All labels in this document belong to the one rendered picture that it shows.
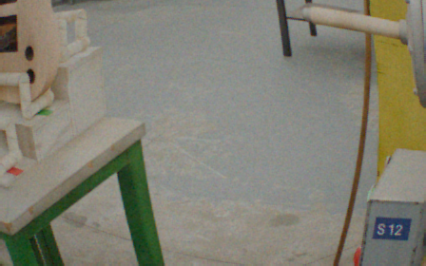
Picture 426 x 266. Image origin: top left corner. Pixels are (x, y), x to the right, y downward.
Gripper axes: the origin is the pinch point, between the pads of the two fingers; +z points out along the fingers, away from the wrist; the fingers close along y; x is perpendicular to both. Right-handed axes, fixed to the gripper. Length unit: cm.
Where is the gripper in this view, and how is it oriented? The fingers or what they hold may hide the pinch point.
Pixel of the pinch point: (6, 34)
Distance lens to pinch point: 157.1
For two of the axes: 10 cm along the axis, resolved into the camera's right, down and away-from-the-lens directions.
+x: -0.9, -9.2, -3.7
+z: 4.9, -3.7, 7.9
